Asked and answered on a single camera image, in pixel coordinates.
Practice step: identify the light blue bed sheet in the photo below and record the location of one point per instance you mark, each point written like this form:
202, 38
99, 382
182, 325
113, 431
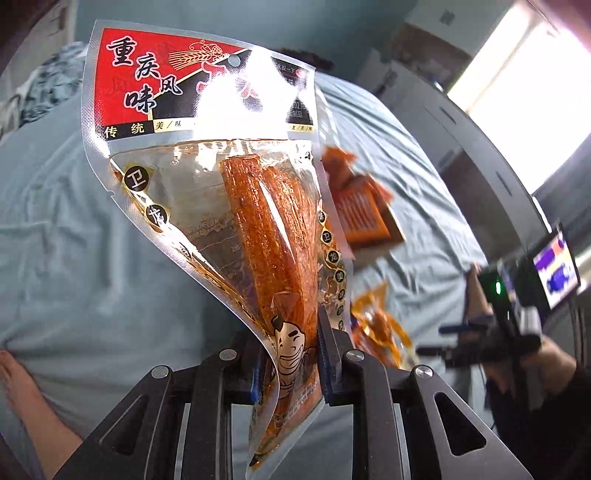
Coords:
89, 305

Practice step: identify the brown cardboard box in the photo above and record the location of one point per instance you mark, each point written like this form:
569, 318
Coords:
364, 255

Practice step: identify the clear yellow snack bag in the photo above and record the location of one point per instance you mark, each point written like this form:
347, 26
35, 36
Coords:
377, 332

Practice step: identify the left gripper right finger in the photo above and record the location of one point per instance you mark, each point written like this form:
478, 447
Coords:
407, 424

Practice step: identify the white cabinet with drawers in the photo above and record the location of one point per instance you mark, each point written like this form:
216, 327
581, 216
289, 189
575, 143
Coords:
501, 213

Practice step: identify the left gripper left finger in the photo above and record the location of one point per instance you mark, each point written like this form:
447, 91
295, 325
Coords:
175, 420

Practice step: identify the orange snack pack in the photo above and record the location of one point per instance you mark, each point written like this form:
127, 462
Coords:
337, 164

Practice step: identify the large clear spicy strip bag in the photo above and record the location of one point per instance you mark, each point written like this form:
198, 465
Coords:
212, 148

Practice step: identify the gripper phone screen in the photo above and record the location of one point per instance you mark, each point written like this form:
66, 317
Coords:
555, 267

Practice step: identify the person's left foot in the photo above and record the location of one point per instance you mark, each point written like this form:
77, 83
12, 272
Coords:
53, 441

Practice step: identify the person's right hand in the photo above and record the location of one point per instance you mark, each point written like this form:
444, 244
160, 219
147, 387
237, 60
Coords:
555, 367

